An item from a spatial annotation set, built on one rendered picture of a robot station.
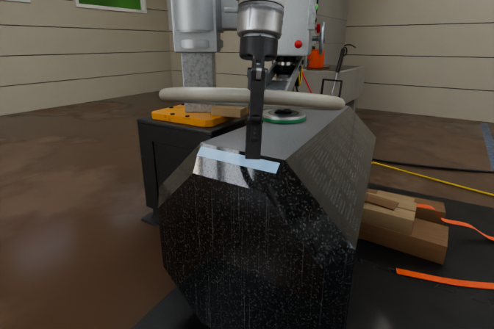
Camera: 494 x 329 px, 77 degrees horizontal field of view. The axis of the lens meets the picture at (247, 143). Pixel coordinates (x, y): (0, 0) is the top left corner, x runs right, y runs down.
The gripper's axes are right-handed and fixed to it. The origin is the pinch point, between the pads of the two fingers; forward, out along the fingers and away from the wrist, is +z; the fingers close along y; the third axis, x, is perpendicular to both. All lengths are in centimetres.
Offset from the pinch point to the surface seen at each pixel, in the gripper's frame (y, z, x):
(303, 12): 68, -48, -20
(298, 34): 71, -39, -19
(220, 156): 45.6, 10.0, 9.0
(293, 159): 38.6, 8.9, -15.4
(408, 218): 110, 50, -97
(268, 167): 35.6, 11.3, -7.0
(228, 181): 38.5, 17.2, 5.5
